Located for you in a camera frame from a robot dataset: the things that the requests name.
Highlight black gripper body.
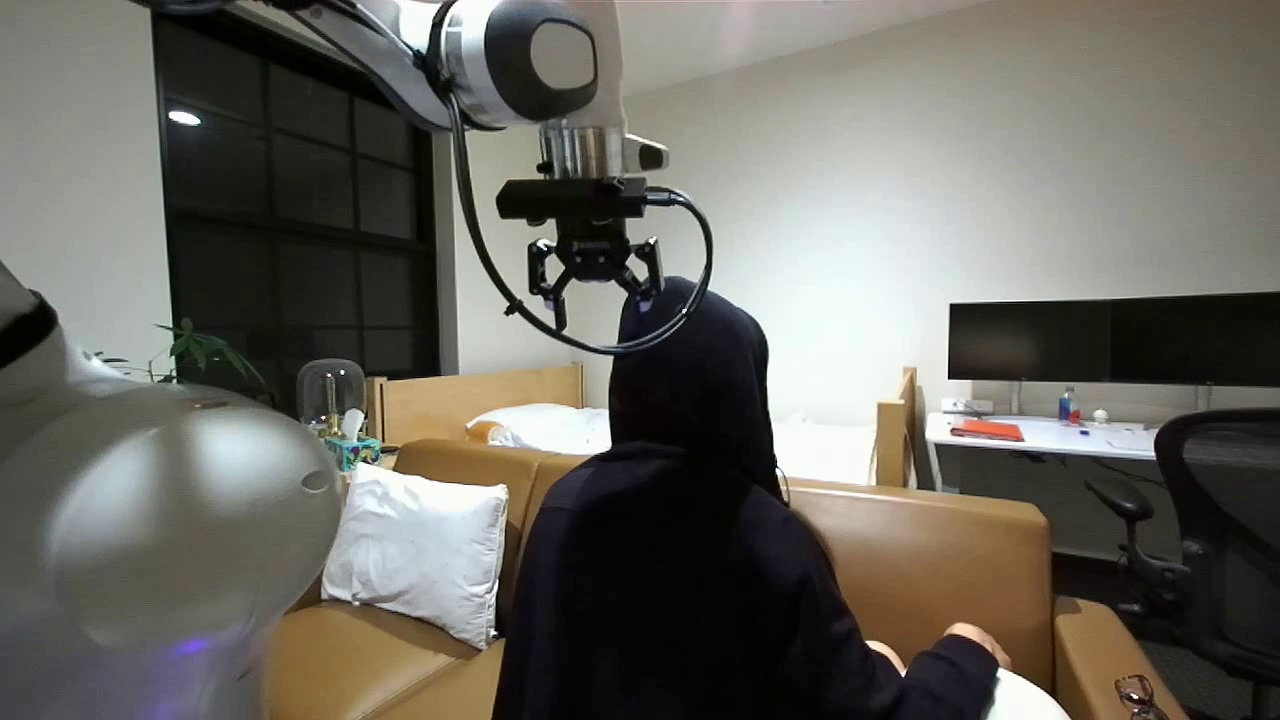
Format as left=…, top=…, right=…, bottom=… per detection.
left=527, top=216, right=660, bottom=287

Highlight dark navy hoodie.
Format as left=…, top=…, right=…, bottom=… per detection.
left=486, top=271, right=1002, bottom=720

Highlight person right hand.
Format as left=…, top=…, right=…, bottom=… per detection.
left=948, top=616, right=1015, bottom=666

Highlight white bed bedding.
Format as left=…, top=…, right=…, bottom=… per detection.
left=462, top=399, right=883, bottom=491

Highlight glass dome jar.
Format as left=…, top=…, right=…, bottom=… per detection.
left=290, top=355, right=372, bottom=442

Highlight dark framed window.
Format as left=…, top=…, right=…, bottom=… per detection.
left=146, top=12, right=451, bottom=395

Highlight white square pillow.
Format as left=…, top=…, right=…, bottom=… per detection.
left=315, top=460, right=512, bottom=650

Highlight green house plant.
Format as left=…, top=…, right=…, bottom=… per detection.
left=146, top=314, right=270, bottom=395

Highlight red flat desk item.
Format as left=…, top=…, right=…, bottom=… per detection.
left=948, top=414, right=1028, bottom=447

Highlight tan leather sofa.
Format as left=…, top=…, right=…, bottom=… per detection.
left=255, top=434, right=1192, bottom=720

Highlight white desk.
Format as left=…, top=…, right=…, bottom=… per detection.
left=924, top=407, right=1164, bottom=469

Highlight black flat monitor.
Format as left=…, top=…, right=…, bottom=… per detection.
left=943, top=290, right=1280, bottom=390

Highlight black office chair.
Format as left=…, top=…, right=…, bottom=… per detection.
left=1078, top=407, right=1280, bottom=720

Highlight small metal item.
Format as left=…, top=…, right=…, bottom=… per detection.
left=1111, top=672, right=1166, bottom=720

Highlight light wooden bed frame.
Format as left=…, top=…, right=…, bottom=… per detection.
left=362, top=365, right=926, bottom=491

